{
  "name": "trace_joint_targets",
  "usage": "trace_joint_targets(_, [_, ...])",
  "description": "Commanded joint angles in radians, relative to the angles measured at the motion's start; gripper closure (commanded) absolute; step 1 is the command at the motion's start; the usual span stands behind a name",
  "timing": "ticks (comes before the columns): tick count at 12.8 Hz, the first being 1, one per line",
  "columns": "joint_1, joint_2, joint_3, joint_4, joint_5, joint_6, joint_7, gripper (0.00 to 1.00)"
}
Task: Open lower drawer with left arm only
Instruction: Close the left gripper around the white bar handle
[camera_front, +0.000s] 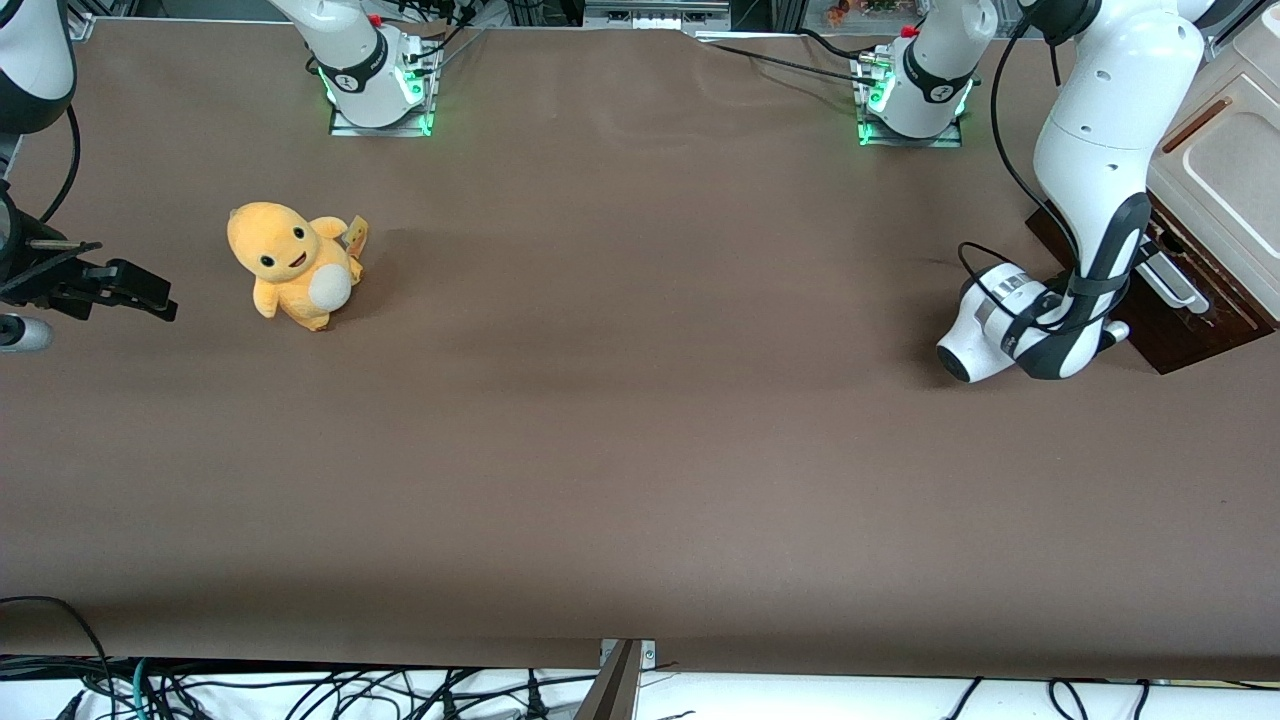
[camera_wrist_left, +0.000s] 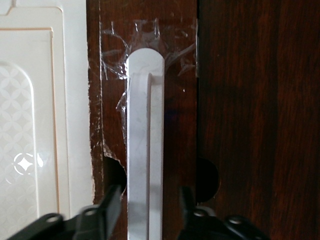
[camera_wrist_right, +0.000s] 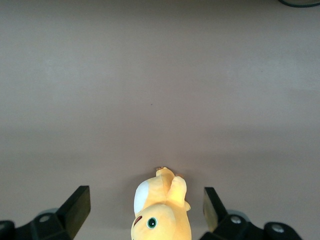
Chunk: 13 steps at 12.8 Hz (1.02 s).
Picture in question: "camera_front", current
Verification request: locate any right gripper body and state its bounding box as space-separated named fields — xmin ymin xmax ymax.
xmin=0 ymin=185 xmax=21 ymax=286

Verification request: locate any cream patterned drawer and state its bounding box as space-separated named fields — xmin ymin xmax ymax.
xmin=1148 ymin=72 xmax=1280 ymax=301

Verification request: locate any orange plush toy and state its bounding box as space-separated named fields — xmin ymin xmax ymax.
xmin=226 ymin=201 xmax=369 ymax=332

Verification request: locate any brown table cover sheet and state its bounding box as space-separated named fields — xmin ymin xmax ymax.
xmin=0 ymin=18 xmax=1280 ymax=681

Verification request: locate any dark wooden base board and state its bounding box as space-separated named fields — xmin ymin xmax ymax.
xmin=1028 ymin=205 xmax=1278 ymax=376

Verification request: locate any dark brown wooden door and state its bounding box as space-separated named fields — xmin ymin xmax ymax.
xmin=1140 ymin=190 xmax=1280 ymax=326

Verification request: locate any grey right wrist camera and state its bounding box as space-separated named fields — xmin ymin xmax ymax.
xmin=0 ymin=314 xmax=54 ymax=354

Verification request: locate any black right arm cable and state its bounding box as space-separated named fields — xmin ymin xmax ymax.
xmin=38 ymin=103 xmax=81 ymax=226

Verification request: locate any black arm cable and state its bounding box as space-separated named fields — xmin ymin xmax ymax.
xmin=38 ymin=103 xmax=81 ymax=226
xmin=957 ymin=20 xmax=1091 ymax=331

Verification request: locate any black looped cable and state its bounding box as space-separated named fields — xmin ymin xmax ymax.
xmin=0 ymin=596 xmax=113 ymax=720

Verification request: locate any black cable tangle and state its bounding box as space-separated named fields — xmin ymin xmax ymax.
xmin=150 ymin=665 xmax=601 ymax=720

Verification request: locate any grey metal frame rail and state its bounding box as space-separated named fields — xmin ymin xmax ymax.
xmin=583 ymin=0 xmax=731 ymax=31

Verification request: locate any metal table edge bracket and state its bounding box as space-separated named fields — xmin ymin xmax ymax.
xmin=573 ymin=638 xmax=658 ymax=720

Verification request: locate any black cable across table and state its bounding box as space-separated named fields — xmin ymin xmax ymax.
xmin=697 ymin=38 xmax=881 ymax=86

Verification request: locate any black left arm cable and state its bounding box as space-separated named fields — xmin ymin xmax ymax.
xmin=957 ymin=20 xmax=1091 ymax=331

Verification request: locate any silver metal door handle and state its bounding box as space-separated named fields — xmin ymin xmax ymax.
xmin=1135 ymin=245 xmax=1211 ymax=313

